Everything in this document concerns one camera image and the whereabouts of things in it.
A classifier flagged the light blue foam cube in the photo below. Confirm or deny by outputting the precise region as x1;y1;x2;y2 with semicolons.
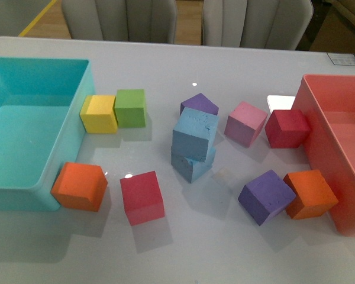
171;147;216;183
172;108;219;162

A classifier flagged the purple foam cube far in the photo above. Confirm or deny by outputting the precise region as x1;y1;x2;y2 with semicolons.
180;93;219;115

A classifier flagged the purple foam cube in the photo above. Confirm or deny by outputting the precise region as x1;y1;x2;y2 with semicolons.
180;93;219;115
238;170;296;226

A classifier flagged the green foam cube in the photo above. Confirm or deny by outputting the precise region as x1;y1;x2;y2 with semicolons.
115;89;147;128

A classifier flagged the pink foam cube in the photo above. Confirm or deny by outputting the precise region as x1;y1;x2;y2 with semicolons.
224;101;267;147

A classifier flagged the red foam cube near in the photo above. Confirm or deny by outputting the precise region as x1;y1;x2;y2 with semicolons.
120;171;165;226

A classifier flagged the yellow foam cube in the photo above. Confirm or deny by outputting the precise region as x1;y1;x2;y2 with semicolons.
80;95;118;134

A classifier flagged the purple foam cube near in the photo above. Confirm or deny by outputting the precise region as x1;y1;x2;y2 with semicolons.
238;170;296;226

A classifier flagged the orange foam cube left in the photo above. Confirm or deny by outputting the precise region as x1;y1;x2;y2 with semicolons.
51;162;108;212

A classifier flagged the orange foam cube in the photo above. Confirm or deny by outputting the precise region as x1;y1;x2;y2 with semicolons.
51;162;108;212
283;170;338;220

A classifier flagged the dark red foam cube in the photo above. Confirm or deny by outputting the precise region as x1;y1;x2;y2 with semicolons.
264;109;311;149

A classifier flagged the grey chair left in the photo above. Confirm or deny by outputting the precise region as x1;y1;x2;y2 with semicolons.
62;1;178;44

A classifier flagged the grey chair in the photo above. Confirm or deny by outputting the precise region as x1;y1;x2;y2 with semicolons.
62;1;178;44
201;0;314;50

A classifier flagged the orange foam cube right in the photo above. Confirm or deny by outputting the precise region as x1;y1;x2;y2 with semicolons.
283;170;338;220

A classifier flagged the teal plastic bin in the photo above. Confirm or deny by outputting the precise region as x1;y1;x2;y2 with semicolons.
0;57;95;211

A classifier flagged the grey chair right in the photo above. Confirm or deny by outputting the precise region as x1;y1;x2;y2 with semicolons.
201;0;314;50

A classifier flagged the pink plastic bin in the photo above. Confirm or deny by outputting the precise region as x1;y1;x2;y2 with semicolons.
292;75;355;237

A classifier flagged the table label sticker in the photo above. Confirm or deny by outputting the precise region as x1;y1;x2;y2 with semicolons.
327;53;355;66

